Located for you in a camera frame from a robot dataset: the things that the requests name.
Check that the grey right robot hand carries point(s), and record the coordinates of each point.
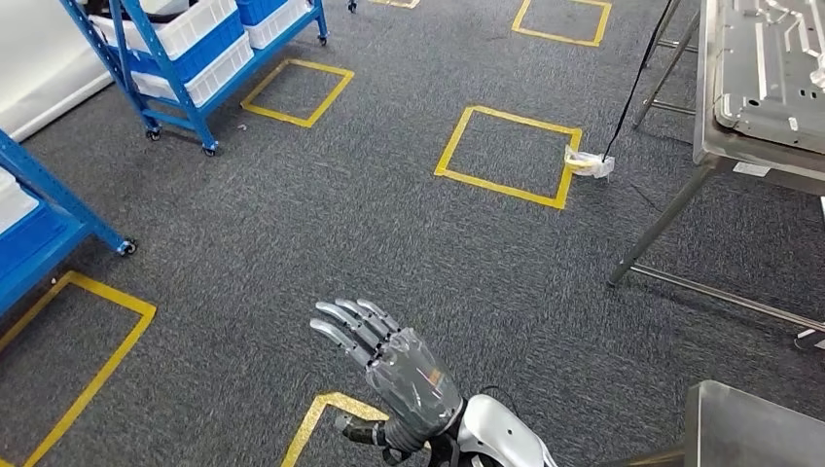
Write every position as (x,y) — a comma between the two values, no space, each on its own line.
(412,387)

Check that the stainless steel table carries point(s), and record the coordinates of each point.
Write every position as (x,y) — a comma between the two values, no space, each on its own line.
(706,142)

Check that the black curved plastic part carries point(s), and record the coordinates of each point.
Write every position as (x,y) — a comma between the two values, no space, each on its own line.
(129,6)

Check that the blue metal shelf rack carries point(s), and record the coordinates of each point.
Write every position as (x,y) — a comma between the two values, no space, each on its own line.
(58,200)
(180,109)

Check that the yellow floor tape square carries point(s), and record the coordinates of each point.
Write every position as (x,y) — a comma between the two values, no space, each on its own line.
(129,322)
(509,190)
(396,3)
(329,96)
(602,26)
(309,425)

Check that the stainless steel workbench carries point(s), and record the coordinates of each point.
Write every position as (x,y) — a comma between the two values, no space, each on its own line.
(754,425)

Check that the stamped sheet metal panel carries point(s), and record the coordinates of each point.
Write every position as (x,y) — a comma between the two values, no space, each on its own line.
(773,64)

